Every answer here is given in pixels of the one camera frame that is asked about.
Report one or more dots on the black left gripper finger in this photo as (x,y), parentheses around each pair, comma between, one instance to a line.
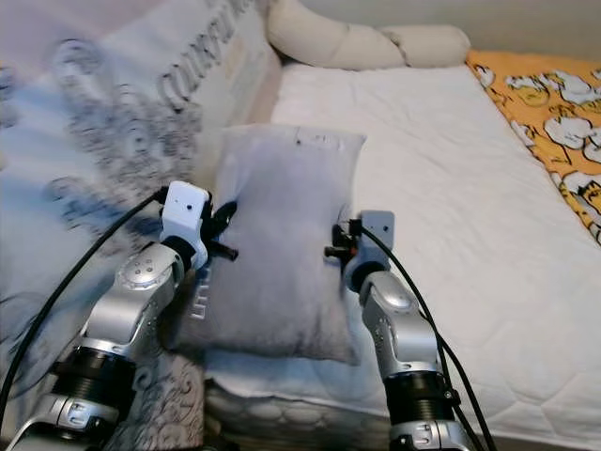
(225,216)
(225,252)

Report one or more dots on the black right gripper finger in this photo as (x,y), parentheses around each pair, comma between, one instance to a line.
(341,231)
(337,252)

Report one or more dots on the grey pillow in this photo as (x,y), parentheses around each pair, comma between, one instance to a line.
(282,235)

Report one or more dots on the yellow cartoon print blanket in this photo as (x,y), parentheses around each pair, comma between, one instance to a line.
(545,113)

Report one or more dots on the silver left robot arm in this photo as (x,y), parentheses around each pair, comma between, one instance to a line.
(141,301)

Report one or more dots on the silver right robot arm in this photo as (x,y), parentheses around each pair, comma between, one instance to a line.
(394,329)

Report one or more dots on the white quilted mattress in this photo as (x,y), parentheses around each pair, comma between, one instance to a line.
(460,235)

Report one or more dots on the white grey patterned quilt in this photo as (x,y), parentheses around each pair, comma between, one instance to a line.
(75,141)

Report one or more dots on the beige bolster pillow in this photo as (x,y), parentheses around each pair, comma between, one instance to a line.
(357,42)

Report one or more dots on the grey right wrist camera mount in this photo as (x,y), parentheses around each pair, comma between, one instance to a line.
(378,230)

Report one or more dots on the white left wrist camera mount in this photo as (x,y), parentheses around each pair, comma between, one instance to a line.
(186,209)

